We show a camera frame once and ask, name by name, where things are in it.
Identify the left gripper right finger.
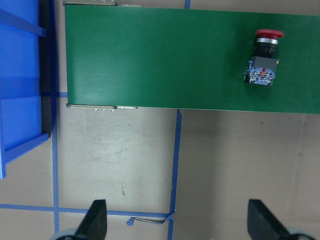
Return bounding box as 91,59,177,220
247,199,291,240

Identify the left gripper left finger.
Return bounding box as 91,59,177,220
74,199,107,240

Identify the red push button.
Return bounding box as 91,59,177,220
244,29,285,86

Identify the green conveyor belt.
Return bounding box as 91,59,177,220
64,0,320,114

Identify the left blue plastic bin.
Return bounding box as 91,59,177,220
0,0,49,179

